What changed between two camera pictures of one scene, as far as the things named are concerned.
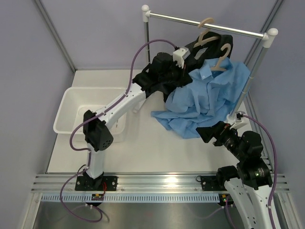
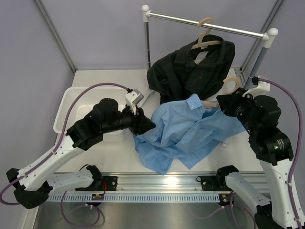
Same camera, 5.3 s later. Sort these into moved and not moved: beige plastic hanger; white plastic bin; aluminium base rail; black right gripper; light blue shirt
Moved: beige plastic hanger; black right gripper; light blue shirt
Not moved: aluminium base rail; white plastic bin
